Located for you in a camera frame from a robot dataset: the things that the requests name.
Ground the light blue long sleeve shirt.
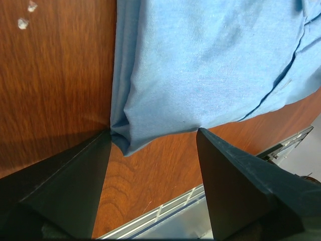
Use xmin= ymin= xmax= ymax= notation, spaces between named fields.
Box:
xmin=110 ymin=1 xmax=320 ymax=156

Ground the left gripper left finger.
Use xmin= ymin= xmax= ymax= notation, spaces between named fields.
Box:
xmin=1 ymin=130 xmax=111 ymax=238

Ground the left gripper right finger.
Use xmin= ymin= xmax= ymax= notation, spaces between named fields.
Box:
xmin=197 ymin=128 xmax=320 ymax=238

